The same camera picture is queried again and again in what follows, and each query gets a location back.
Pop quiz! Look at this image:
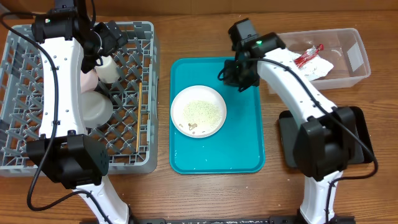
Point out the white cup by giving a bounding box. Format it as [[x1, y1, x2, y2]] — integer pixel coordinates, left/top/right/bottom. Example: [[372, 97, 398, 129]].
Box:
[[95, 56, 119, 83]]

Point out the small pink plate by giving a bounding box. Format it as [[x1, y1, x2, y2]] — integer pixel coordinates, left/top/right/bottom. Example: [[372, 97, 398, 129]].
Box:
[[80, 70, 98, 93]]

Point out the wooden chopstick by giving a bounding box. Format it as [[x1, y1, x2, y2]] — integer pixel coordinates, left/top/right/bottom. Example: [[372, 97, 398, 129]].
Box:
[[136, 82, 142, 153]]

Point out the large white plate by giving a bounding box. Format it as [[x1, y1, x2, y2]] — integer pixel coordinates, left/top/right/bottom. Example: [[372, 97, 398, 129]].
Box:
[[170, 85, 227, 138]]

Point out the red snack wrapper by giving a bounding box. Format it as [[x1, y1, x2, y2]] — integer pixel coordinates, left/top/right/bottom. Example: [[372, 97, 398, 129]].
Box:
[[294, 44, 324, 68]]

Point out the white napkin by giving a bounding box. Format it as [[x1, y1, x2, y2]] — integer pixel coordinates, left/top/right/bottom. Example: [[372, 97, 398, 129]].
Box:
[[299, 55, 334, 81]]

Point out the grey bowl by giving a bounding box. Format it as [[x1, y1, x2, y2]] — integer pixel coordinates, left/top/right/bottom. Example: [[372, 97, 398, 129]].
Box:
[[81, 91, 113, 128]]

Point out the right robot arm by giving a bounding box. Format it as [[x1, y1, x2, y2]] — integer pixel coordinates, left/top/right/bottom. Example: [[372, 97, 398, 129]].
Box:
[[218, 19, 356, 223]]

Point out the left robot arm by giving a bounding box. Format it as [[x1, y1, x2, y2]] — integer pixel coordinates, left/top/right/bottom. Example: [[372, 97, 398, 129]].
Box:
[[26, 1, 133, 223]]

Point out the teal plastic tray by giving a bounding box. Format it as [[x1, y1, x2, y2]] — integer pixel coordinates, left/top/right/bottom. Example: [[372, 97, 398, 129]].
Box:
[[169, 57, 266, 174]]

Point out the black plastic tray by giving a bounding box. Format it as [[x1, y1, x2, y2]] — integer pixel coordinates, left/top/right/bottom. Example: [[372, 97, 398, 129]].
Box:
[[279, 106, 374, 169]]

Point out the grey plastic dish rack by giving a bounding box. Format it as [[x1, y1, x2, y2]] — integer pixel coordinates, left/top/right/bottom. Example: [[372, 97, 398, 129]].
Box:
[[1, 21, 160, 177]]

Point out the clear plastic bin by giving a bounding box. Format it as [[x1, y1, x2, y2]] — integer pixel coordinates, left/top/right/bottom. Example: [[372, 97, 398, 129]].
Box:
[[279, 28, 371, 90]]

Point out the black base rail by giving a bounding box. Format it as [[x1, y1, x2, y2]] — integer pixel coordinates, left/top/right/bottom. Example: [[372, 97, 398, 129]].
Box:
[[136, 215, 355, 224]]

